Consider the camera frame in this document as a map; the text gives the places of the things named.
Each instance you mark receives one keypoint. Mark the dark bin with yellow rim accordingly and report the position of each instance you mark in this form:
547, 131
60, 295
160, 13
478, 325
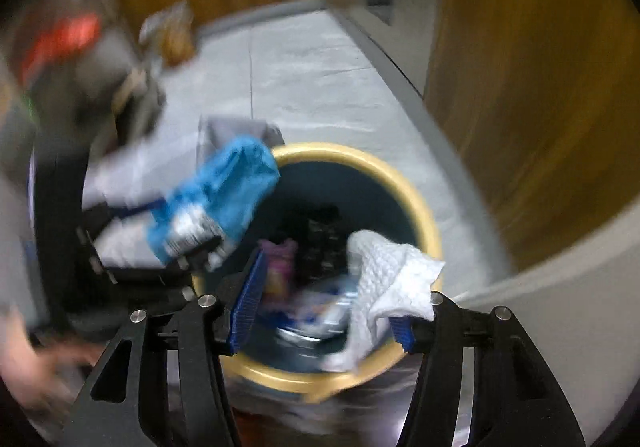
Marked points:
340, 187

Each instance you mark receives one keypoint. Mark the wooden cabinet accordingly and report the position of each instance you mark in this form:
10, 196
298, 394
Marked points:
525, 77

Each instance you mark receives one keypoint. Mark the pink packet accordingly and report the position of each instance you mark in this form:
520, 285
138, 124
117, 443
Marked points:
280, 272

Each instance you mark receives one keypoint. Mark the black plastic bag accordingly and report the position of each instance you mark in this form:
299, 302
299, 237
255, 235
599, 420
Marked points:
320, 237

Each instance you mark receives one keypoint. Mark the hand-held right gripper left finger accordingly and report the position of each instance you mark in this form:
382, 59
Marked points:
245, 307

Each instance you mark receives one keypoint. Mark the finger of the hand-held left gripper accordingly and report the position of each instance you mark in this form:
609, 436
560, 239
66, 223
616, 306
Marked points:
102, 222
150, 274

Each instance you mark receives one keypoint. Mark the clear bin with plastic liner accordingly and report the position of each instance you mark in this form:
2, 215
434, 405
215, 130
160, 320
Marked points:
172, 34

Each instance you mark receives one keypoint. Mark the red packet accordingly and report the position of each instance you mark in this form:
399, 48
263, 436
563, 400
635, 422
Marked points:
65, 39

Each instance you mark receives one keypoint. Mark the white cloth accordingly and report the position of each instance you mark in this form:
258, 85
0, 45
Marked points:
385, 277

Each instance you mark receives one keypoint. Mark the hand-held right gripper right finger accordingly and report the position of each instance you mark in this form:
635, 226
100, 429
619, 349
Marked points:
403, 336

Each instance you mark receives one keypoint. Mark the blue plastic bag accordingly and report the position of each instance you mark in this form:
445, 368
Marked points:
225, 187

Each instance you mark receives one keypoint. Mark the person's left hand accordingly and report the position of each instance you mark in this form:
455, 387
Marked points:
45, 372

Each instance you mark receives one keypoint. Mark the blue wet wipes packet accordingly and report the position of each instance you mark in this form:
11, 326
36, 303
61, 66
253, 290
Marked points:
320, 307

